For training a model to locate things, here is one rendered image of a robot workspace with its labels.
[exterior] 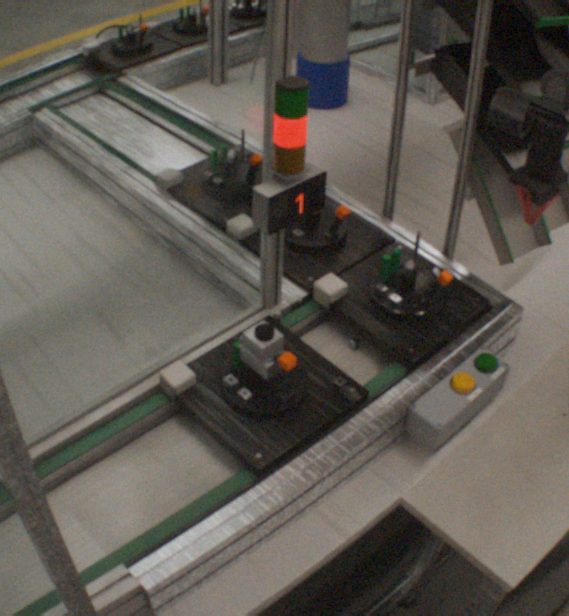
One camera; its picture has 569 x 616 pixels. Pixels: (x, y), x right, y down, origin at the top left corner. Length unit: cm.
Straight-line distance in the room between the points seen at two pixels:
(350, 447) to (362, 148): 106
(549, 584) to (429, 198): 117
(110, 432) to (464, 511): 59
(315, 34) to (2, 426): 172
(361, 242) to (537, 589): 120
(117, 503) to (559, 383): 86
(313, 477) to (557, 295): 79
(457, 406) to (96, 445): 59
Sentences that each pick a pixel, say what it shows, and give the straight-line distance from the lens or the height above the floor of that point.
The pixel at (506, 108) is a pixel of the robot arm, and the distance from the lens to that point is 118.
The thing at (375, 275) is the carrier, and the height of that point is 99.
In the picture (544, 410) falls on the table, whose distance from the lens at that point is 149.
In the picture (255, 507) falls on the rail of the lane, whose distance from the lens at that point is 115.
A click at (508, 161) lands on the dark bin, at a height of 122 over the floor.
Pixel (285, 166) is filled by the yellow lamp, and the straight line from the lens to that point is 121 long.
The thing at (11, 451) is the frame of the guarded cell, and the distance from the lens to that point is 68.
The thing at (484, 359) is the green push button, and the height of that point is 97.
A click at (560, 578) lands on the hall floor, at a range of 232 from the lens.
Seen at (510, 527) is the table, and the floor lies 86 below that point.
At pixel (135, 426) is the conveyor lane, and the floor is 94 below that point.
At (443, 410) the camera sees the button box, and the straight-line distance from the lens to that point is 130.
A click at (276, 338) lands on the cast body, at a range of 120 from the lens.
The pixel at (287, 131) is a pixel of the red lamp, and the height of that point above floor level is 134.
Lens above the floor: 192
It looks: 42 degrees down
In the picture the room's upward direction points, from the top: 3 degrees clockwise
